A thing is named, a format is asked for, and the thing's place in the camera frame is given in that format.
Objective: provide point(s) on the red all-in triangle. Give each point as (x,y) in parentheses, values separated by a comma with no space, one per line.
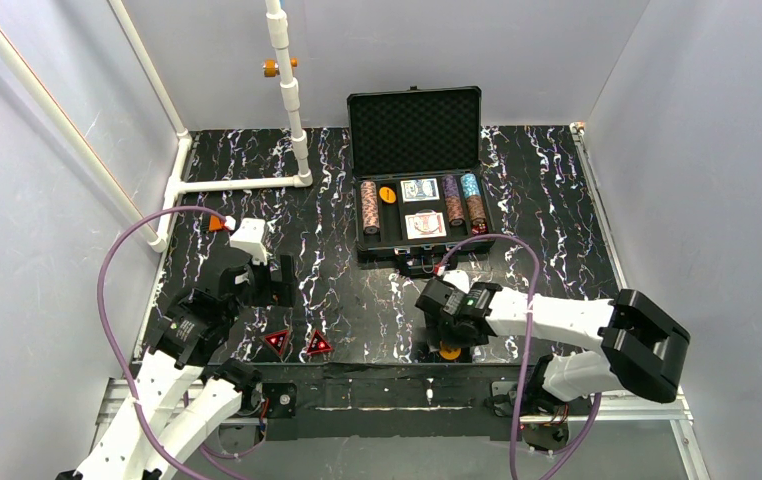
(318,344)
(278,341)

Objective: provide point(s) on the orange pipe fitting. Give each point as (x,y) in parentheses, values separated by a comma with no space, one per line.
(271,68)

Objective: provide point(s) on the blue chip stack in case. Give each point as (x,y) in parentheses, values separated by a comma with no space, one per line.
(470,185)

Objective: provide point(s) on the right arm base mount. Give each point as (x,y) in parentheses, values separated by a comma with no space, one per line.
(543,419)

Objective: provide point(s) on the purple chip stack in case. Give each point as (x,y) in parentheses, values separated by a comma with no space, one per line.
(453,201)

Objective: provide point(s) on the brown chip stack in case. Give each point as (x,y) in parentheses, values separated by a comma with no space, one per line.
(476,210)

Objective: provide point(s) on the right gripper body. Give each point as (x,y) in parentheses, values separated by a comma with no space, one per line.
(430,304)

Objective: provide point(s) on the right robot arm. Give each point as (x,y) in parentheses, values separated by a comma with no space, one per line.
(625,343)

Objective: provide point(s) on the orange poker chip stack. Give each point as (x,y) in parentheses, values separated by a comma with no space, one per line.
(368,194)

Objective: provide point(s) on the white pvc pipe frame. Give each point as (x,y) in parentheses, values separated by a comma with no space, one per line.
(277,22)

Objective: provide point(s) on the red dice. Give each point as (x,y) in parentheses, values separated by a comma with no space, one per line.
(480,229)

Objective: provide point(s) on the red playing card deck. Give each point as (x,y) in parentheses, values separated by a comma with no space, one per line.
(424,225)

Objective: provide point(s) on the yellow big blind button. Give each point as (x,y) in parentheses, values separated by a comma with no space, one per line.
(387,195)
(450,354)

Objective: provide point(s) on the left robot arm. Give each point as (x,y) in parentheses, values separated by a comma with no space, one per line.
(173,403)

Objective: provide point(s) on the black poker set case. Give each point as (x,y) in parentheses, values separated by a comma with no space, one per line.
(416,134)

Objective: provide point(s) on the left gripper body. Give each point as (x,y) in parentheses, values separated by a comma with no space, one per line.
(275,285)

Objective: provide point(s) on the blue playing card deck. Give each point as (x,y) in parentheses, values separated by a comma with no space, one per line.
(417,190)

